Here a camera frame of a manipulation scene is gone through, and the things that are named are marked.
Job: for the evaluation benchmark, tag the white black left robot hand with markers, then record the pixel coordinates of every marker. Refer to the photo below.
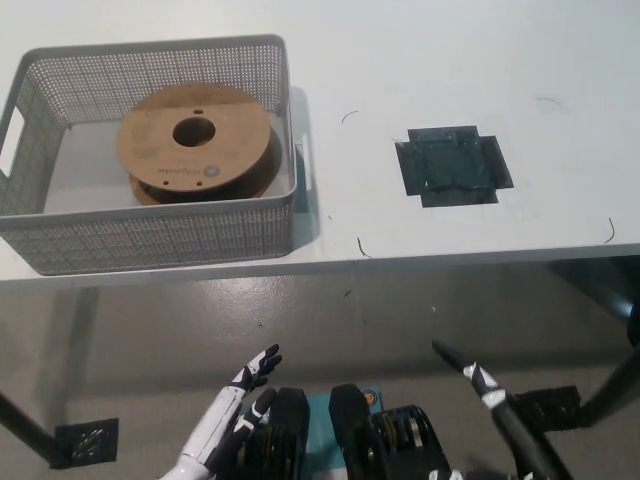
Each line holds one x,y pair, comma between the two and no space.
225,420

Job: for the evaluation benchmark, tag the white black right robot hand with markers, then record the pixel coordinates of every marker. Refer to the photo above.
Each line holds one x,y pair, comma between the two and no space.
515,435

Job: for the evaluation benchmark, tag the brown cardboard filament spool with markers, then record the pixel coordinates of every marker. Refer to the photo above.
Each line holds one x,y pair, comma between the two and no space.
150,145

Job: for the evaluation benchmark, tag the black table leg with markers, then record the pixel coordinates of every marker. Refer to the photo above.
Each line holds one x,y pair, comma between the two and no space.
25,427
610,395

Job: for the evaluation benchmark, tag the grey perforated plastic basket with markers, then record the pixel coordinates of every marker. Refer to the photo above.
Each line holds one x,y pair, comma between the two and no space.
150,240

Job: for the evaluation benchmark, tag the dark table frame beam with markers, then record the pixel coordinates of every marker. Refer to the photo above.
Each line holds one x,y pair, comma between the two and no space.
600,285

